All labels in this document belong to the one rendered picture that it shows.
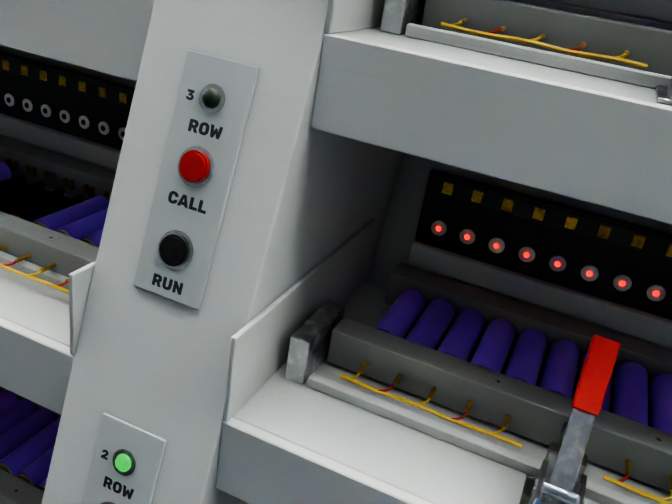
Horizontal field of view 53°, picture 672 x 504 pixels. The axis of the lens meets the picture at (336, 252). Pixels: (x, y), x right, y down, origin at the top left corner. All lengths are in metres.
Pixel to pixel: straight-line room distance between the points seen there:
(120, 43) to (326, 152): 0.12
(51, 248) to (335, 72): 0.23
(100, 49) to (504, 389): 0.28
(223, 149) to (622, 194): 0.18
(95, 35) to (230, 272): 0.15
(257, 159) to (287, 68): 0.04
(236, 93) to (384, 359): 0.16
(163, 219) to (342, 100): 0.11
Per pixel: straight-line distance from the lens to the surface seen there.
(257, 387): 0.37
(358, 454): 0.34
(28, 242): 0.47
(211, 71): 0.34
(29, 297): 0.45
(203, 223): 0.34
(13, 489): 0.56
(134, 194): 0.36
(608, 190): 0.31
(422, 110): 0.31
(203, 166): 0.33
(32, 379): 0.43
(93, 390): 0.39
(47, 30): 0.42
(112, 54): 0.39
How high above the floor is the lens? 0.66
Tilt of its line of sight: 8 degrees down
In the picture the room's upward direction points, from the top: 15 degrees clockwise
